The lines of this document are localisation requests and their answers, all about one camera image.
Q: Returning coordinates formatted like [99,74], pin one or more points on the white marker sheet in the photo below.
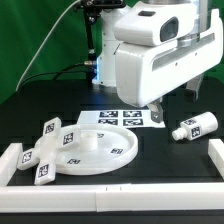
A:
[122,118]

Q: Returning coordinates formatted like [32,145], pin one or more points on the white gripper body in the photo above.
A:
[144,74]

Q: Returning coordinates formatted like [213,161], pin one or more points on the white round table top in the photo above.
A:
[91,149]

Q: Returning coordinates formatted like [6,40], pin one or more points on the white cross-shaped table base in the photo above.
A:
[46,150]

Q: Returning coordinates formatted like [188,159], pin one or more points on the white fence bar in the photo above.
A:
[216,153]
[8,163]
[104,198]

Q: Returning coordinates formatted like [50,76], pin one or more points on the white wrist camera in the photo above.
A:
[151,25]

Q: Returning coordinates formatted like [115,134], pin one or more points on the black camera stand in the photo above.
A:
[89,26]

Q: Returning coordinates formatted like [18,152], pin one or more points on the white left fence bar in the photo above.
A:
[8,163]

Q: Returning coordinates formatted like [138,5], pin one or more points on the white front fence bar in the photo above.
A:
[104,198]

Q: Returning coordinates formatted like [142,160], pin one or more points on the white right fence bar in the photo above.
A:
[216,153]

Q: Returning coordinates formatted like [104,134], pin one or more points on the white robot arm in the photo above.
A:
[155,46]

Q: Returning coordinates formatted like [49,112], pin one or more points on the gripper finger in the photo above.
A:
[156,111]
[192,88]

